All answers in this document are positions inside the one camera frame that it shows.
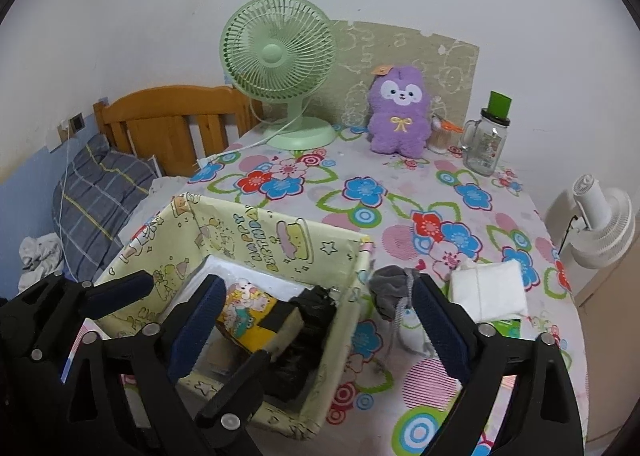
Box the white crumpled cloth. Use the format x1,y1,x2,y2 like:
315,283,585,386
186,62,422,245
18,233,64,292

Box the white floor fan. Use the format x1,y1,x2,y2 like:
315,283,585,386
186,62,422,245
565,173,636,271

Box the grey drawstring pouch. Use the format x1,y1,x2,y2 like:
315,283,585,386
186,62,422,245
368,265,437,356

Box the floral tablecloth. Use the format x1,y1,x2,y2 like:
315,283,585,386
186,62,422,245
177,127,589,455

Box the wooden bed headboard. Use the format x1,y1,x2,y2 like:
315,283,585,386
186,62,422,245
93,86,262,176

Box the patterned beige wall sheet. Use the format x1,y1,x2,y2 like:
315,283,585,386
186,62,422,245
307,20,480,126

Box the white fan cable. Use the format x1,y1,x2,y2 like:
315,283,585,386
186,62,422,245
197,96,302,171

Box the toothpick holder orange lid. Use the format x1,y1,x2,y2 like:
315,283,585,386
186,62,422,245
426,114,463,154

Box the glass jar green lid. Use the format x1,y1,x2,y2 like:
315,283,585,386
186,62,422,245
459,91,512,176

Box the black item in box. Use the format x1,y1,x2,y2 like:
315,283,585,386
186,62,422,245
258,286,336,403

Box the purple plush toy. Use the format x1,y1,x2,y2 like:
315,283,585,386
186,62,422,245
368,65,432,159

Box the green desk fan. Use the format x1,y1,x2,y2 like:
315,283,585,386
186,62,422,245
219,0,336,150

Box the green tissue pack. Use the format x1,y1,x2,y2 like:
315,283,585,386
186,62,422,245
491,318,522,339

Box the yellow fabric storage box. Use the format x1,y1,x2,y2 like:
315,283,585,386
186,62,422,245
98,193,373,441

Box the plaid blue pillow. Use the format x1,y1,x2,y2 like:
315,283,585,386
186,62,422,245
52,134,158,282

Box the white towel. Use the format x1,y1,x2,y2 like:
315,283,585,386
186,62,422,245
448,260,528,324

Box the colourful cartoon packet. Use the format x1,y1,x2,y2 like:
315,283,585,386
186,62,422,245
217,278,278,353

